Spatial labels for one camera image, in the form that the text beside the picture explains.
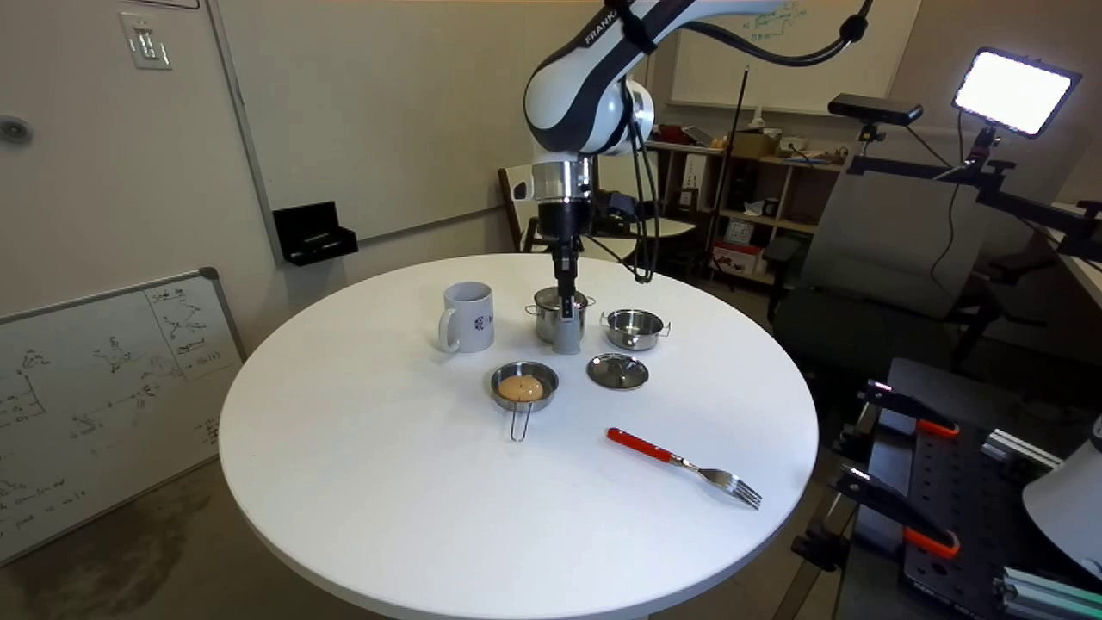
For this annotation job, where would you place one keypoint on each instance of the small wall whiteboard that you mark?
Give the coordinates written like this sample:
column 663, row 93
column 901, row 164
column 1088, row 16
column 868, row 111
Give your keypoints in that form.
column 793, row 93

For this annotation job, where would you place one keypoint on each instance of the white mug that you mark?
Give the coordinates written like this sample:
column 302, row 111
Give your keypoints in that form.
column 468, row 318

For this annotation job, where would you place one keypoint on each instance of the leaning whiteboard with writing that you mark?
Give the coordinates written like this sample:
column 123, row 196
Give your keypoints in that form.
column 104, row 389

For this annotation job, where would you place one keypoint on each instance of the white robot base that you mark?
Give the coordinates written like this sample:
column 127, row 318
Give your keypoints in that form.
column 1072, row 503

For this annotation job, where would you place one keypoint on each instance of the white light switch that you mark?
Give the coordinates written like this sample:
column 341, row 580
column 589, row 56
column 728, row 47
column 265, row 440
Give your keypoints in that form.
column 147, row 43

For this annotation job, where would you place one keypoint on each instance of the small steel pan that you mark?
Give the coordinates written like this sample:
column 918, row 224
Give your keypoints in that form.
column 548, row 386

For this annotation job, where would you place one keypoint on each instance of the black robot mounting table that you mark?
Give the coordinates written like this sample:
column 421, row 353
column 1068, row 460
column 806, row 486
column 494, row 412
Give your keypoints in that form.
column 977, row 495

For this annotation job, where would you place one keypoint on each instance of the small steel bowl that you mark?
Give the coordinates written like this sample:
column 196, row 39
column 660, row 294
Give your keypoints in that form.
column 616, row 371

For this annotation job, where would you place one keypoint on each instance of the black camera on boom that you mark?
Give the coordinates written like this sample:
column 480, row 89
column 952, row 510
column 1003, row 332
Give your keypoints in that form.
column 876, row 108

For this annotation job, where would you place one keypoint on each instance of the LED light panel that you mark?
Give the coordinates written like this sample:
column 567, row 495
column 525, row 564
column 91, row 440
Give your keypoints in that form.
column 1012, row 89

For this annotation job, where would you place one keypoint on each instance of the cardboard box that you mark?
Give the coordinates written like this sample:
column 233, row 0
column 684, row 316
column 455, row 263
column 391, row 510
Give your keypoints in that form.
column 756, row 142

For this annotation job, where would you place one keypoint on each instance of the tall steel pot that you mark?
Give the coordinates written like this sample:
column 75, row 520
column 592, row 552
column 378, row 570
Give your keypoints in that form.
column 552, row 332

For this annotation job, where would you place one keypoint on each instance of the wooden shelf unit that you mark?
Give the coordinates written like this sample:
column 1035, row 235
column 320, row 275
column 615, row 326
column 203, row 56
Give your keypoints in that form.
column 793, row 190

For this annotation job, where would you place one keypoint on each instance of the white wooden chair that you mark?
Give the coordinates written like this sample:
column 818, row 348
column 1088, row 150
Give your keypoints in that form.
column 672, row 228
column 513, row 195

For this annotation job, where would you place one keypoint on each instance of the silver aluminium rail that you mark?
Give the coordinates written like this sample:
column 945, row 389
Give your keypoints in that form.
column 1020, row 448

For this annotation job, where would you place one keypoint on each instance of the round wall fixture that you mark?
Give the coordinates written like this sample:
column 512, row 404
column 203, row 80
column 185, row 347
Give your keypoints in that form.
column 15, row 132

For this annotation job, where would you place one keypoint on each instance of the orange food piece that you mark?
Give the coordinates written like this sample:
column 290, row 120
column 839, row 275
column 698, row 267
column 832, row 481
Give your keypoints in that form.
column 520, row 389

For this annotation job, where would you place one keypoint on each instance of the dark wooden stick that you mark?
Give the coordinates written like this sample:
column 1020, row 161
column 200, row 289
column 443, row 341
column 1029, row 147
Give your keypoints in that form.
column 742, row 105

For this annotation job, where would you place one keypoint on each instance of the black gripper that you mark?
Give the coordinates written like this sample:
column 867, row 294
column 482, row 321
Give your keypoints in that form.
column 567, row 235

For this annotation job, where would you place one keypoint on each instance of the small steel pot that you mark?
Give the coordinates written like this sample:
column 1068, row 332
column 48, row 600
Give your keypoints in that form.
column 636, row 332

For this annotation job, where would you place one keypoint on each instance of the green tinted aluminium rail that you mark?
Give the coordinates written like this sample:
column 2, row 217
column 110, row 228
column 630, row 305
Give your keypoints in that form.
column 1046, row 593

